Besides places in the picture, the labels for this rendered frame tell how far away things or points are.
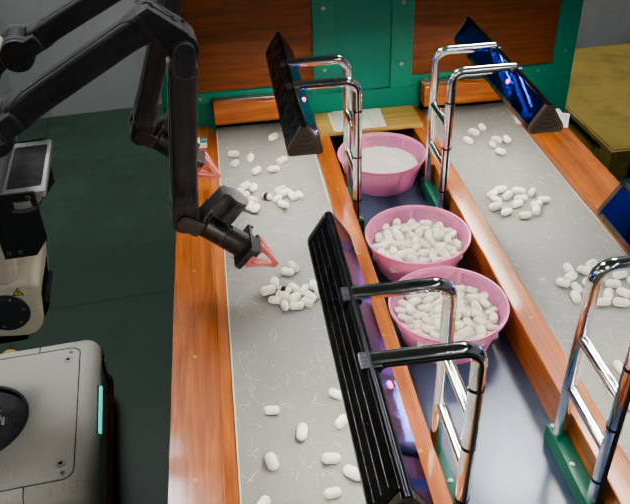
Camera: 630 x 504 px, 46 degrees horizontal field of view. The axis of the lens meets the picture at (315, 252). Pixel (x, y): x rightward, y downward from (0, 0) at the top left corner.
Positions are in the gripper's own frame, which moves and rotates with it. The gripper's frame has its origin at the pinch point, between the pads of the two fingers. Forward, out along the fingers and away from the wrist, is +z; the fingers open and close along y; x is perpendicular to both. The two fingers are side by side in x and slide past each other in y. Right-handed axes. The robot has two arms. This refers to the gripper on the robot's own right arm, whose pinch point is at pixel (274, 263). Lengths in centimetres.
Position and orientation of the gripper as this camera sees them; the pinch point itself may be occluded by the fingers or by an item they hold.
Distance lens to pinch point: 173.6
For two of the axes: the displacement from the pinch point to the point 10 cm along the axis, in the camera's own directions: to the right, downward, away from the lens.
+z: 7.7, 4.6, 4.4
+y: -1.4, -5.6, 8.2
